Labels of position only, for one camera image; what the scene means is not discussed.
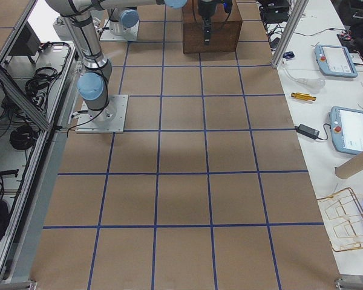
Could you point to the dark brown wooden drawer cabinet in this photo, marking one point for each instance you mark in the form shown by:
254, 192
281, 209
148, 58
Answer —
225, 30

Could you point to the aluminium frame post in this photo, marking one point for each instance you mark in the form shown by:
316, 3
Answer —
289, 29

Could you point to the brass cylindrical tool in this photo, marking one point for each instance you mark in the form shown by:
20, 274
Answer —
303, 96

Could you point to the teach pendant tablet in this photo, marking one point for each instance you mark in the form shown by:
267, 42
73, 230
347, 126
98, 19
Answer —
335, 61
347, 130

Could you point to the black power adapter brick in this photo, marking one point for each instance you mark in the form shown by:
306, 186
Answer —
307, 131

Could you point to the far teach pendant tablet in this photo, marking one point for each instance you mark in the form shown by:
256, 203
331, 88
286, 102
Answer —
335, 61

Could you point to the cardboard tube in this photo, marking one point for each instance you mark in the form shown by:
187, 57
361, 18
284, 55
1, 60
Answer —
351, 167

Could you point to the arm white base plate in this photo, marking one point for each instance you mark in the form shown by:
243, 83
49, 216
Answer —
112, 119
116, 32

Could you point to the near teach pendant tablet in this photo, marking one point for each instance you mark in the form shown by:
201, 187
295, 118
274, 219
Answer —
347, 130

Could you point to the gold wire rack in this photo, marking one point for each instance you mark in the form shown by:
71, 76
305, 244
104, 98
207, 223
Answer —
342, 212

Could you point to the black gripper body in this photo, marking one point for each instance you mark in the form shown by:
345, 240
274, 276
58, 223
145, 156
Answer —
205, 9

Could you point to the blue small connector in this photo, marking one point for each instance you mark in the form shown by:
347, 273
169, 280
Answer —
288, 55

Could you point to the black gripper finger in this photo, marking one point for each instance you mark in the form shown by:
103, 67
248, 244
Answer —
207, 30

